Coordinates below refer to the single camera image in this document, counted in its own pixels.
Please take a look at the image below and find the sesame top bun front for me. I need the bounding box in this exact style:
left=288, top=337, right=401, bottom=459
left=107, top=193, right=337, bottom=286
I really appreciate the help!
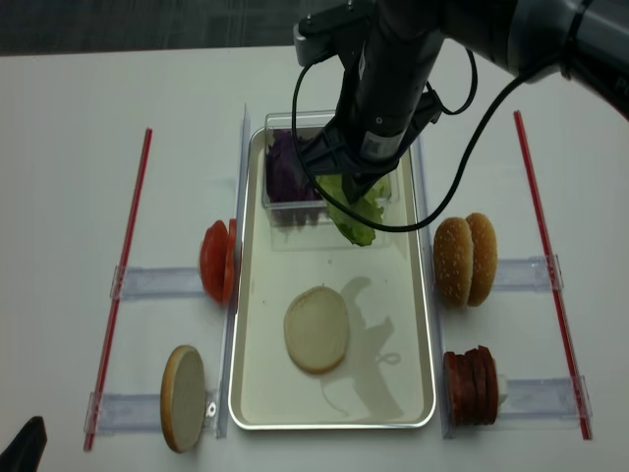
left=432, top=217, right=474, bottom=308

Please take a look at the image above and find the sesame top bun rear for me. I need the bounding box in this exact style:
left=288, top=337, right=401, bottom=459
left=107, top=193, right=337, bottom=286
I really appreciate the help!
left=466, top=212, right=498, bottom=307

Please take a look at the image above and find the bottom bun on tray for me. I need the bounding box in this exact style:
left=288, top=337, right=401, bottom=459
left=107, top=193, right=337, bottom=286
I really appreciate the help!
left=283, top=286, right=350, bottom=374

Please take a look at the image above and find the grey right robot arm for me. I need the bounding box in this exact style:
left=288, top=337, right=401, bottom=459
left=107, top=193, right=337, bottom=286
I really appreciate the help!
left=293, top=1, right=628, bottom=203

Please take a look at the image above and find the lower right clear holder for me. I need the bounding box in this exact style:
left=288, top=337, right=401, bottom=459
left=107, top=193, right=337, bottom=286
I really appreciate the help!
left=440, top=375, right=592, bottom=440

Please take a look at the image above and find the white metal tray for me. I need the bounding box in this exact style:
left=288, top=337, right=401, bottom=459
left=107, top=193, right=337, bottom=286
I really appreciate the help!
left=229, top=130, right=435, bottom=430

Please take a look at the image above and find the upper left clear holder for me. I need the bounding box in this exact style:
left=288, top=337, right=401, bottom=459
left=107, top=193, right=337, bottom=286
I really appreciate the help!
left=110, top=266, right=204, bottom=300

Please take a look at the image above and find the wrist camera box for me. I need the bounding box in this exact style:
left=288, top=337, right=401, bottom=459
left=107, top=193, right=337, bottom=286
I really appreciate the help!
left=293, top=13, right=344, bottom=67

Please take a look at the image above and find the standing bottom bun left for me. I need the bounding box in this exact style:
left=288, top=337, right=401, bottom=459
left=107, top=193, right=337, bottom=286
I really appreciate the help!
left=159, top=345, right=205, bottom=453

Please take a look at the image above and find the lower left clear holder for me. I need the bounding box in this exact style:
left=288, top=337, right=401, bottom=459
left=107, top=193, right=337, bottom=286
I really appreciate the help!
left=83, top=389, right=219, bottom=437

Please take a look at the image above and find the stack of meat patties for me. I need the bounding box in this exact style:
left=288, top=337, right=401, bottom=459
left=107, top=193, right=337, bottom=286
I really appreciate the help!
left=443, top=345, right=499, bottom=426

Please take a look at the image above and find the right red strip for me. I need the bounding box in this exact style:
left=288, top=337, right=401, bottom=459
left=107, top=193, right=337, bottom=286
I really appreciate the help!
left=513, top=110, right=593, bottom=441

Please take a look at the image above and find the sesame bun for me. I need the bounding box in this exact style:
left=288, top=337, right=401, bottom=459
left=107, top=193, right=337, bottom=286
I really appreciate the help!
left=466, top=212, right=498, bottom=307
left=432, top=217, right=474, bottom=308

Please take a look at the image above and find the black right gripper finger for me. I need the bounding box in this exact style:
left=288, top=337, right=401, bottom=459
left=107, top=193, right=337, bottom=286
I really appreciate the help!
left=343, top=174, right=381, bottom=206
left=299, top=161, right=345, bottom=222

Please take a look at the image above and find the left red strip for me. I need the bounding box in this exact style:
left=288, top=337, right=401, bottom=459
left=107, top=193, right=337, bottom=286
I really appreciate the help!
left=84, top=128, right=153, bottom=452

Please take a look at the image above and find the clear holder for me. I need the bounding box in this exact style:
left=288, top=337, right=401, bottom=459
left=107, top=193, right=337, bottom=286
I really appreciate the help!
left=110, top=266, right=204, bottom=300
left=83, top=389, right=219, bottom=437
left=440, top=375, right=592, bottom=440
left=492, top=255, right=564, bottom=292

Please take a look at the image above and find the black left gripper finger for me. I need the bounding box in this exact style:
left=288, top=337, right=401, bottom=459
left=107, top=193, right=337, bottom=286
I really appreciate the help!
left=0, top=416, right=47, bottom=472

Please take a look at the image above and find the clear plastic container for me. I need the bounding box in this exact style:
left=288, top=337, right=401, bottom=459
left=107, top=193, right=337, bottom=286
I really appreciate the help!
left=261, top=112, right=399, bottom=248

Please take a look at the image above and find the red strip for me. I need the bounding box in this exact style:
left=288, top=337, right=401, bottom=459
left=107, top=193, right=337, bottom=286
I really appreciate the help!
left=84, top=128, right=153, bottom=452
left=513, top=110, right=593, bottom=441

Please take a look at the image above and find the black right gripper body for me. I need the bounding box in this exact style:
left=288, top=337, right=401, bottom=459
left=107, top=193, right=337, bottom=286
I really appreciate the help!
left=300, top=1, right=443, bottom=175

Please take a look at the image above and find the upper right clear holder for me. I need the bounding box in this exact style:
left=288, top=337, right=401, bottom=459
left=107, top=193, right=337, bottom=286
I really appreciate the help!
left=492, top=255, right=564, bottom=292

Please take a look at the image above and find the green lettuce leaf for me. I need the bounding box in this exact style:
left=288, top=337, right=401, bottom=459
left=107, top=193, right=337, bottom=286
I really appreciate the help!
left=314, top=172, right=392, bottom=248

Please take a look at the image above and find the shredded purple cabbage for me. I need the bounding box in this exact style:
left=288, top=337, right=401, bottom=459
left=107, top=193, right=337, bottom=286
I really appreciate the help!
left=265, top=129, right=323, bottom=227

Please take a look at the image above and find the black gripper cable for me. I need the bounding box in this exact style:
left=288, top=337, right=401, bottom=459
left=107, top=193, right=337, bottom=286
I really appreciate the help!
left=291, top=46, right=571, bottom=233

